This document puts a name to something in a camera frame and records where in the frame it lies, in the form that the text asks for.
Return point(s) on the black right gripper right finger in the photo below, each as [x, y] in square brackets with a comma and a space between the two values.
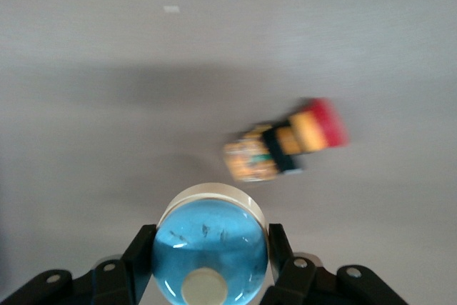
[303, 283]

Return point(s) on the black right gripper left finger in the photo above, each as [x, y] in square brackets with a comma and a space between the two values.
[118, 280]

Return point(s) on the blue dome bell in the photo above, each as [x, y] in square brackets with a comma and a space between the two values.
[210, 248]

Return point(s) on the red yellow emergency stop button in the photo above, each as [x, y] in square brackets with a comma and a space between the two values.
[285, 140]

